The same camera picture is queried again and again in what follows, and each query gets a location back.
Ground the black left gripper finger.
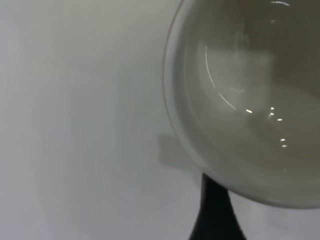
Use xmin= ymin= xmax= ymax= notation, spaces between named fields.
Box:
xmin=188 ymin=173 xmax=247 ymax=240

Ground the red ceramic mug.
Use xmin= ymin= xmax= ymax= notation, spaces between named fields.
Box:
xmin=161 ymin=0 xmax=320 ymax=211

